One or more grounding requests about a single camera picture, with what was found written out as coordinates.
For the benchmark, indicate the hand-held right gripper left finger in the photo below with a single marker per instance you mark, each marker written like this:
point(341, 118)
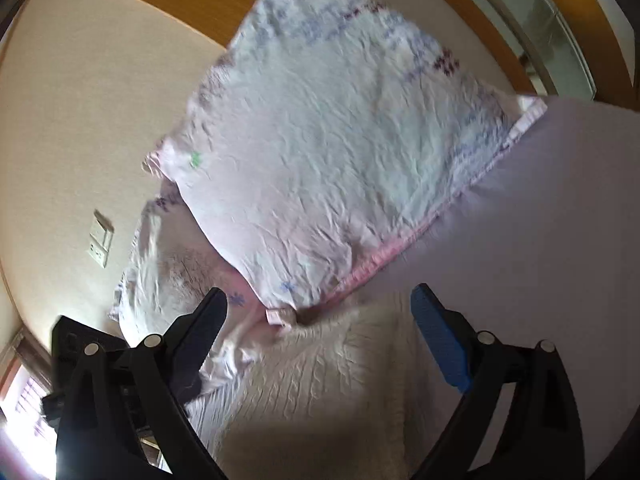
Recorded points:
point(212, 310)

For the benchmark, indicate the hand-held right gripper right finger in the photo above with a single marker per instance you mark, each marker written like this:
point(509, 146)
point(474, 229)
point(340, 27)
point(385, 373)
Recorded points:
point(440, 335)

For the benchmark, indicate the white floral pillow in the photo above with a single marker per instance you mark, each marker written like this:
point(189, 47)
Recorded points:
point(325, 150)
point(170, 270)

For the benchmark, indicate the black bedside cabinet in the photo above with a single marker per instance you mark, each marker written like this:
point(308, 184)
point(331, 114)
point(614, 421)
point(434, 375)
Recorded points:
point(67, 332)

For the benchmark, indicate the window with curtain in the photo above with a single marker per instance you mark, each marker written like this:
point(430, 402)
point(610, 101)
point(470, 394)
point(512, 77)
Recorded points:
point(22, 400)

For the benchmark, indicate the wooden headboard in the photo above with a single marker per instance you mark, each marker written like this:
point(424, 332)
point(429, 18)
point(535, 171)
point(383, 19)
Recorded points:
point(200, 5)

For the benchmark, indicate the white wall socket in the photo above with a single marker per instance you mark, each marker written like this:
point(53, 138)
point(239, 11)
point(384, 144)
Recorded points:
point(100, 240)

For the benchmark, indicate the glass door with metal frame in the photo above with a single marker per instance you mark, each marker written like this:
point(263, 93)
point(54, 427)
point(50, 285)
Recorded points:
point(545, 20)

